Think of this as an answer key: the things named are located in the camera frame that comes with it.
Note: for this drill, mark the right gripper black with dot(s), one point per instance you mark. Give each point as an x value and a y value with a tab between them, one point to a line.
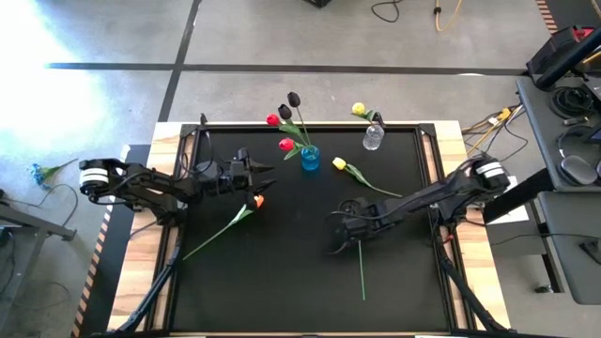
357	225

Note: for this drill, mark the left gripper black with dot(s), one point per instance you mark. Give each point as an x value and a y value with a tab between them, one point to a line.
225	176

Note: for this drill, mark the orange artificial tulip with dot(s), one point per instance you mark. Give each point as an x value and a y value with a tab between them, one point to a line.
362	272
258	202

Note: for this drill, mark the red artificial tulip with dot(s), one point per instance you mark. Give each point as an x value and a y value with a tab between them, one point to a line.
286	144
272	119

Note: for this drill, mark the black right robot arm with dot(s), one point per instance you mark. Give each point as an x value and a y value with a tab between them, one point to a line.
436	192

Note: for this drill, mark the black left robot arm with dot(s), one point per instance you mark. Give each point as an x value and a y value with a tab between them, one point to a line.
141	185

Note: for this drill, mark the blue glass vase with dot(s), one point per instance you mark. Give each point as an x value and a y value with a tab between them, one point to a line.
310	159

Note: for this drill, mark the clear glass vase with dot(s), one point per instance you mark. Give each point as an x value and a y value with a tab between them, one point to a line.
373	137

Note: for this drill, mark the white paper sheet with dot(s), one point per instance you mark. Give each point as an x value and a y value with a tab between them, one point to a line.
515	217

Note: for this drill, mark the black floor panel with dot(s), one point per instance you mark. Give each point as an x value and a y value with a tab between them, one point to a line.
108	263

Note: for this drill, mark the black slanted desk beam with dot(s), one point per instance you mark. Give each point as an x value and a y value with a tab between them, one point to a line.
530	197

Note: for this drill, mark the black caster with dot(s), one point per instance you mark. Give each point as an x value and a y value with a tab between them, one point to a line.
544	288

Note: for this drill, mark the orange black hazard strip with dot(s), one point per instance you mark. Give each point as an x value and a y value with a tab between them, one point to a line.
89	281

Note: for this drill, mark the grey desk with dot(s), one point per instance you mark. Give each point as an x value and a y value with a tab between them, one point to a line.
540	122
577	263

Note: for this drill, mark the blue artificial flower bunch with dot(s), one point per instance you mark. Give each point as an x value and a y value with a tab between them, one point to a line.
38	173

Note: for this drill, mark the dark headphones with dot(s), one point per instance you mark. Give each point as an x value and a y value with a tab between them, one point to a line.
578	170

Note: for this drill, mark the grey metal stand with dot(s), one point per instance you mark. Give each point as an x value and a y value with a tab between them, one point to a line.
28	227

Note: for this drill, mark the black stand base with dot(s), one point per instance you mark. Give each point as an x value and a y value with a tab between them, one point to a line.
592	251

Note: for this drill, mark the black slanted pole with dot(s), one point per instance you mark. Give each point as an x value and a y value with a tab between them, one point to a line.
563	63

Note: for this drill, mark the black red tool case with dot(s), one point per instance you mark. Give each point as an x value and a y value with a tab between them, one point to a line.
559	44

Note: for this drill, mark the black vertical frame post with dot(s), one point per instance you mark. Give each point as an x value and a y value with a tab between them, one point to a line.
379	120
203	119

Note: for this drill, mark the black metal table frame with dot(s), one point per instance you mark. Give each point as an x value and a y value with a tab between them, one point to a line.
338	126

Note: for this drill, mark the black diagonal frame strut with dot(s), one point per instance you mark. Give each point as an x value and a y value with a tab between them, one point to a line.
150	296
465	293

